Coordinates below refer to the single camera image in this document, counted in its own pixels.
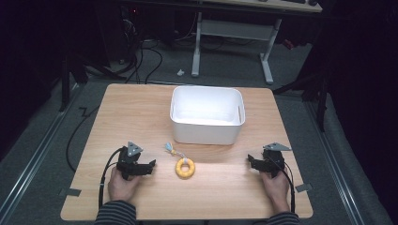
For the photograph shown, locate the black floor cable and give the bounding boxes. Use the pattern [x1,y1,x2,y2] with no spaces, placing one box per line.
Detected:
[65,106,101,173]

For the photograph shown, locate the bundle of black cables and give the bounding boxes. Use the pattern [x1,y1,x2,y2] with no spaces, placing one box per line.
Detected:
[120,10,164,85]

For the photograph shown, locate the metal floor rail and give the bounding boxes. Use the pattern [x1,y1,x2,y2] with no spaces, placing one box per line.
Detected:
[303,100,366,225]
[0,83,83,221]

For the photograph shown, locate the grey tape piece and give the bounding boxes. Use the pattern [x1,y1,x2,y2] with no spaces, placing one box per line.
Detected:
[58,187,83,198]
[295,183,314,193]

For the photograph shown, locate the yellow ring toy with rope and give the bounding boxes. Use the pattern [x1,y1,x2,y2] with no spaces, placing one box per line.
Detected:
[164,142,196,180]

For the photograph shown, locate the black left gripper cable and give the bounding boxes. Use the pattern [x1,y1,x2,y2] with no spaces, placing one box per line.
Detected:
[98,147,125,210]

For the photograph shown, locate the person's right hand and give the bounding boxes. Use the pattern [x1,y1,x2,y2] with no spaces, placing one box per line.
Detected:
[260,171,291,215]

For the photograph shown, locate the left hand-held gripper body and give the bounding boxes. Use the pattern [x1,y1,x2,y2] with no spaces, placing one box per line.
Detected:
[115,141,148,181]

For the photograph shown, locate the white-framed desk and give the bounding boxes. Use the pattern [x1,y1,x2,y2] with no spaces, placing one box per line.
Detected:
[125,0,324,85]

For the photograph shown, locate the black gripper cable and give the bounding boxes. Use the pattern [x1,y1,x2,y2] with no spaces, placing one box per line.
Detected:
[271,157,297,214]
[98,147,125,210]

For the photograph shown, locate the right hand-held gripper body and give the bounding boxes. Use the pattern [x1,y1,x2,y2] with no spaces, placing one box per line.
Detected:
[258,142,293,179]

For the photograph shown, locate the black stand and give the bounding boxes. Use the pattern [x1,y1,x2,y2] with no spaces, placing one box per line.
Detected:
[271,69,330,133]
[58,51,128,113]

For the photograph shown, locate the dark computer tower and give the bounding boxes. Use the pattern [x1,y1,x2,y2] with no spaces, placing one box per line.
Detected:
[93,4,144,65]

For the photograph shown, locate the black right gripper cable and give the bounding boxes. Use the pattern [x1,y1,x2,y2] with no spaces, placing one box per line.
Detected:
[271,157,297,214]

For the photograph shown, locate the white plastic bin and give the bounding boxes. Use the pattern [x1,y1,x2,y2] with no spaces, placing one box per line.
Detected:
[169,84,247,146]

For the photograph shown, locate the person's left hand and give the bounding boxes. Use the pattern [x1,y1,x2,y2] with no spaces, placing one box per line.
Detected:
[107,169,142,203]

